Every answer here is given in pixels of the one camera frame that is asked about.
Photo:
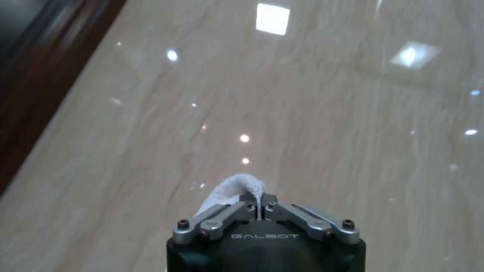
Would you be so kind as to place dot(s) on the dark red wooden baseboard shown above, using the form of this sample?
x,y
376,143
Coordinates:
x,y
36,76

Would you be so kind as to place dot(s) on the white towel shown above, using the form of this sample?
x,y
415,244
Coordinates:
x,y
236,190

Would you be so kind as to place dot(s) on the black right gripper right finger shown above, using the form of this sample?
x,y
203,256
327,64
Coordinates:
x,y
303,216

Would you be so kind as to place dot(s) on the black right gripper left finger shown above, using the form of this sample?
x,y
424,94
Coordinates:
x,y
223,216

